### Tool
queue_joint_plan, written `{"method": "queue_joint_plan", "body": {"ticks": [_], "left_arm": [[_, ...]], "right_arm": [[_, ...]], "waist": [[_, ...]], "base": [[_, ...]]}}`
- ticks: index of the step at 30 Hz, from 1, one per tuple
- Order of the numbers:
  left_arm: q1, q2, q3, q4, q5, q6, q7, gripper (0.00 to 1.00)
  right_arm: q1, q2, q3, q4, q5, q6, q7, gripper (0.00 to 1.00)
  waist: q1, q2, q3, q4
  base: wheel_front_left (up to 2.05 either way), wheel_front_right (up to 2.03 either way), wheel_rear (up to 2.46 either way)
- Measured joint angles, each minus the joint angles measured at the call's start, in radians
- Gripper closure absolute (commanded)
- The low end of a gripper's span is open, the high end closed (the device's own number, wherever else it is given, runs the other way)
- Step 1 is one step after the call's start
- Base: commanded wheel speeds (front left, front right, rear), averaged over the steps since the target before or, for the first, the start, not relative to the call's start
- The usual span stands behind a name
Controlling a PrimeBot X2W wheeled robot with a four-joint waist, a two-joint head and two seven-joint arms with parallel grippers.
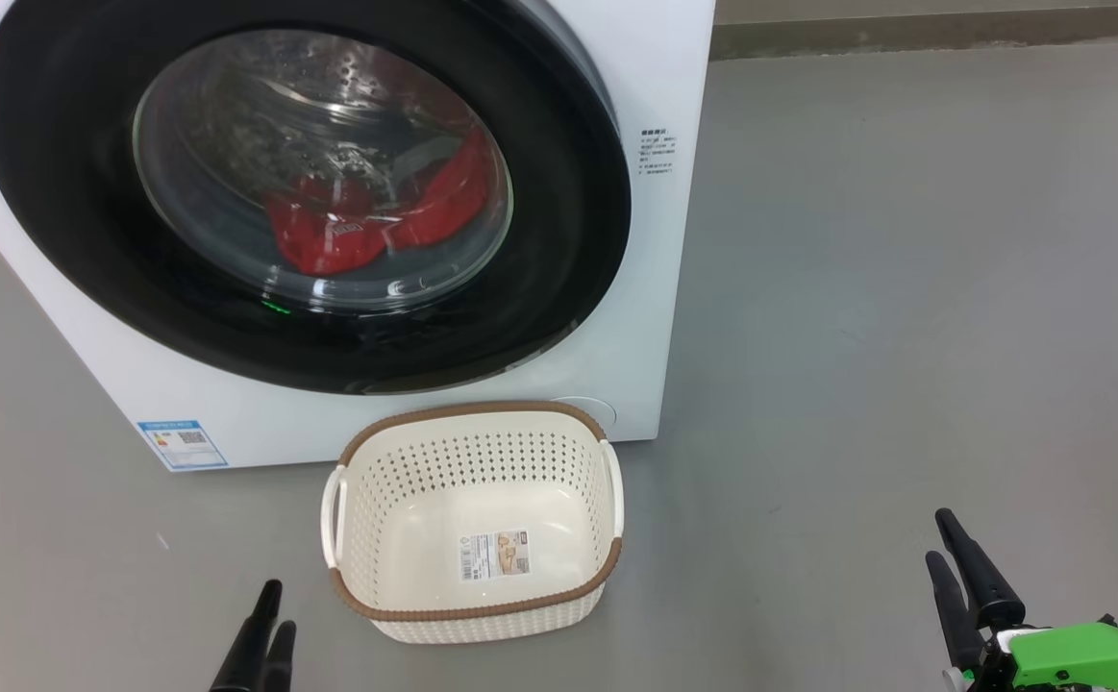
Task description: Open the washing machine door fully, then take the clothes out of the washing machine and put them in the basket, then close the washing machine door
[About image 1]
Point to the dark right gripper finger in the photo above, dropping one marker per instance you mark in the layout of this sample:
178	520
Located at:
957	625
986	591

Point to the round white filter cover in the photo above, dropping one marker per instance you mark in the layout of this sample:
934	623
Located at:
592	411

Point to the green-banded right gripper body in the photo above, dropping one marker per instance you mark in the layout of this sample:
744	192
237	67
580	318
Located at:
1078	658

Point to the stainless steel washing machine drum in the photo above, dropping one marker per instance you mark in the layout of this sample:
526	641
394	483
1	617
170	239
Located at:
260	115

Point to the red garment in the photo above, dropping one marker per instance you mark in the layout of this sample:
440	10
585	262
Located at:
443	202

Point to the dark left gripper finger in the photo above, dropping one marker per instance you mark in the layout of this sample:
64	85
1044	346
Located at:
249	654
282	663

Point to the white printed warning label sticker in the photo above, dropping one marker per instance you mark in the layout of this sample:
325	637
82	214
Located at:
494	556

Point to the dark grey wall baseboard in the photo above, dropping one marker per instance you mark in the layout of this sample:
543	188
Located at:
905	38

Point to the white front-load washing machine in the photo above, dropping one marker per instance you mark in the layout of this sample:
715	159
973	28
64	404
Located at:
59	317

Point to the small printed text label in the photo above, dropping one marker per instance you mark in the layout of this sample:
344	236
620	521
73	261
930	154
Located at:
657	151

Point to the cream basket with brown rim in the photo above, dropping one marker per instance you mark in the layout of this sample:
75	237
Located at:
482	519

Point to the washing machine door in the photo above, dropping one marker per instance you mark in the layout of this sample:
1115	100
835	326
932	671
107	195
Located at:
68	173

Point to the blue energy label sticker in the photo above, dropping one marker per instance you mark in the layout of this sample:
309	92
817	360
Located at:
184	442

